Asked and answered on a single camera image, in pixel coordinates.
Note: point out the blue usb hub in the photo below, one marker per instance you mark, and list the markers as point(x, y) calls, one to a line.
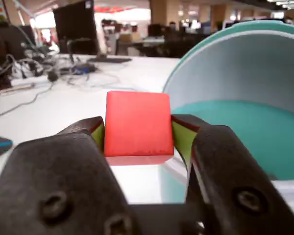
point(83, 68)

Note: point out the flat black stand plate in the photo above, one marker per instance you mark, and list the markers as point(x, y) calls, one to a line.
point(110, 59)

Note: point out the black computer monitor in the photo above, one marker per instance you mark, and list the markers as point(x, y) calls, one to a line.
point(76, 24)

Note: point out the beige flat stick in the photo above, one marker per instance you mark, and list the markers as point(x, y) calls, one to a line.
point(14, 89)

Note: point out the black office chair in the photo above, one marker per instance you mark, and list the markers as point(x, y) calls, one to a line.
point(7, 41)

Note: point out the brown cardboard box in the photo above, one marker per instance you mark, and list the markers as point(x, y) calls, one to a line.
point(125, 38)

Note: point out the teal bin with flip lid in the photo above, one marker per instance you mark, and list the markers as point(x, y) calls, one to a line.
point(247, 134)

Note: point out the red lego block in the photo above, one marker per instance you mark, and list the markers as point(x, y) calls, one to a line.
point(137, 122)

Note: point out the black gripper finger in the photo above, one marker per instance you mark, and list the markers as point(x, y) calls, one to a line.
point(51, 171)
point(223, 171)

